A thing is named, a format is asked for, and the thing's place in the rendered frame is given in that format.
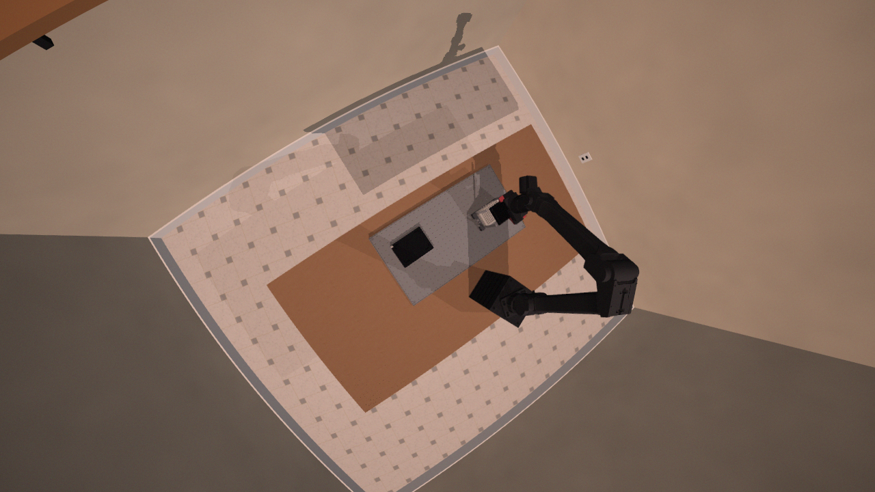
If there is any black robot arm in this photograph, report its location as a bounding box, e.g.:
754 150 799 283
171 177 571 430
499 176 639 318

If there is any beige well plate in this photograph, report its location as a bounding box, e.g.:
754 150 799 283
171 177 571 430
478 200 498 226

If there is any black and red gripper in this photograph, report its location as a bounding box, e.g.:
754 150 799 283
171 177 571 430
499 190 528 225

